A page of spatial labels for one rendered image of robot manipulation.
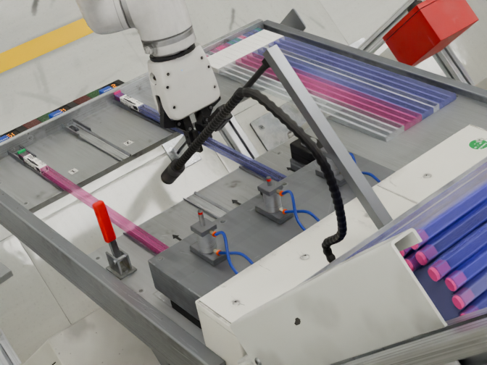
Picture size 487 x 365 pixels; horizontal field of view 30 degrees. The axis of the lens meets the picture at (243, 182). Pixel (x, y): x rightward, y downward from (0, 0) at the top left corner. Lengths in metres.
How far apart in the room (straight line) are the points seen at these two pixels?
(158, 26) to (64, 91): 1.11
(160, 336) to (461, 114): 0.63
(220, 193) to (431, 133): 0.34
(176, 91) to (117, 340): 0.49
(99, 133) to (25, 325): 0.80
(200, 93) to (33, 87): 1.08
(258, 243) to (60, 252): 0.32
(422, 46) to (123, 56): 0.91
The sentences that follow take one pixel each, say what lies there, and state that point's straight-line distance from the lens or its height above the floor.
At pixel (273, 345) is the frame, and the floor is 1.46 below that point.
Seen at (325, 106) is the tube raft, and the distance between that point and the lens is 1.53.
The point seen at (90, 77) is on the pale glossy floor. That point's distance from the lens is 2.53.
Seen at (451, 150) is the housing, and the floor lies 1.28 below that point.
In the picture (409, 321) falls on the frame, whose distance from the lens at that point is 0.67.
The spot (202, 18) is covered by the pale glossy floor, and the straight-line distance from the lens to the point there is 2.72.
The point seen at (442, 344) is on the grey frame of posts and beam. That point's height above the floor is 1.73.
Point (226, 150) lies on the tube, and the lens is 1.45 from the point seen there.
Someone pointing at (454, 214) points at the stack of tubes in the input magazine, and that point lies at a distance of 0.75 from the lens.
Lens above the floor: 2.23
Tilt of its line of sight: 61 degrees down
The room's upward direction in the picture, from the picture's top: 48 degrees clockwise
